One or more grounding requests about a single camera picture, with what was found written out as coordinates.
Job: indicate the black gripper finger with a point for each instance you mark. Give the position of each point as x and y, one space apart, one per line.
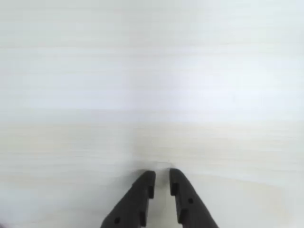
133 204
190 209

